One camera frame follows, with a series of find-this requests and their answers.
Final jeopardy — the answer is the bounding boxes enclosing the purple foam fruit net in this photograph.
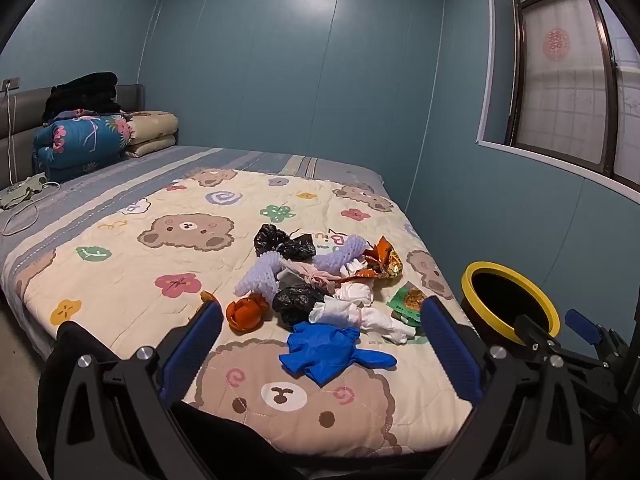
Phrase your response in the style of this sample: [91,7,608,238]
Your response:
[234,251,283,297]
[312,234,373,273]

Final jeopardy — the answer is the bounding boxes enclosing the orange peel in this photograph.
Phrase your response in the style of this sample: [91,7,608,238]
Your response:
[226,292,268,335]

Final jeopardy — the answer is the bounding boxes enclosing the black plastic bag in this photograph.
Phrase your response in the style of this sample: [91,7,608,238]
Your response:
[253,223,317,261]
[272,284,326,331]

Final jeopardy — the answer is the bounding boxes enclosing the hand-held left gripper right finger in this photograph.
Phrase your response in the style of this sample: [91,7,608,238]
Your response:
[421,296,588,480]

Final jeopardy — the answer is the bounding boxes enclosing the beige folded quilt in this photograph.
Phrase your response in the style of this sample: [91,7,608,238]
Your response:
[122,111,179,158]

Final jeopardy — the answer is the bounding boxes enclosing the green snack packet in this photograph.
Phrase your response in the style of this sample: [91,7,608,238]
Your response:
[389,282,426,328]

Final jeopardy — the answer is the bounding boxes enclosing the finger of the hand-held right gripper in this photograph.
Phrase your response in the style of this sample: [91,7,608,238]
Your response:
[565,309,616,348]
[514,314,566,361]

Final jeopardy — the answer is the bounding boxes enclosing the pink wrapper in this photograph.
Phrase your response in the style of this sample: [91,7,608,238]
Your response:
[282,259,341,291]

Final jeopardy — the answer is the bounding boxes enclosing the blue rubber glove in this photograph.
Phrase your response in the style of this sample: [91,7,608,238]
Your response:
[279,322,397,386]

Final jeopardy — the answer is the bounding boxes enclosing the black bin with yellow rim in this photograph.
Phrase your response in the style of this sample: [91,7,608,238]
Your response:
[460,261,562,348]

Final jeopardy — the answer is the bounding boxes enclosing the white charging cable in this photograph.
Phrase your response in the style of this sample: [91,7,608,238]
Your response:
[0,90,61,237]

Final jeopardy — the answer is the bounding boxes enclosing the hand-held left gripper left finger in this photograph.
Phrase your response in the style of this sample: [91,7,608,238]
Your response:
[52,300,224,480]

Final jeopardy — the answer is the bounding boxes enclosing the black folded clothes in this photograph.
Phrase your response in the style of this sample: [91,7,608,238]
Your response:
[42,72,123,122]

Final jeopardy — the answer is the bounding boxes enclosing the window with frosted panes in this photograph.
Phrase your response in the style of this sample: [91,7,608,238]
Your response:
[477,0,640,191]

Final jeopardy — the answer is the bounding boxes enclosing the orange snack wrapper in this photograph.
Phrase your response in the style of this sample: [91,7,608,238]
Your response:
[350,236,401,286]

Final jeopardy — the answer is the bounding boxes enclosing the grey padded headboard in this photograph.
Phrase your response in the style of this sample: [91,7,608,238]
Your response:
[0,84,146,196]

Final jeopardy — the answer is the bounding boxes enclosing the blue floral folded quilt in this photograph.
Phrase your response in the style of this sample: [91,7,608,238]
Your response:
[32,114,132,181]

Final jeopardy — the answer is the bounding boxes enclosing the bear print blanket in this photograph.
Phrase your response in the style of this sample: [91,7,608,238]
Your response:
[17,167,476,458]

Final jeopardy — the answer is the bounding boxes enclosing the pale power strip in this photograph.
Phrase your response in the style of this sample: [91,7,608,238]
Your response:
[0,172,48,209]

